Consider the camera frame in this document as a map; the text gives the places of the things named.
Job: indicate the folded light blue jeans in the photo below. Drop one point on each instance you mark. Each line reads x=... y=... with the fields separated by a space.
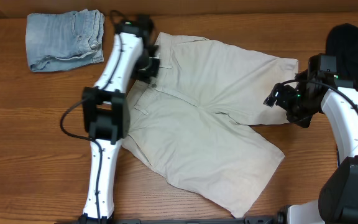
x=63 y=42

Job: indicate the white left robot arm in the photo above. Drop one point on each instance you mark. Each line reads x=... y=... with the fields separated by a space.
x=107 y=117

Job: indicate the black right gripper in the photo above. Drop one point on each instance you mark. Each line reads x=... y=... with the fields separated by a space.
x=286 y=93

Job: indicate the beige khaki shorts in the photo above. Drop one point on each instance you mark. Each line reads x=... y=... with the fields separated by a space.
x=193 y=123

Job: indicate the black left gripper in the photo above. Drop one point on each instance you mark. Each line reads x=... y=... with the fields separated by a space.
x=150 y=69

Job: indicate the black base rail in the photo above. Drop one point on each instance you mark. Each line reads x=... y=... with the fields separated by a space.
x=277 y=219

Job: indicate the black garment pile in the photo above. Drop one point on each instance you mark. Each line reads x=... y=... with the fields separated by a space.
x=342 y=42

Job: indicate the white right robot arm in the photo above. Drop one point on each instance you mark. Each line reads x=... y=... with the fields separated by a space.
x=322 y=89

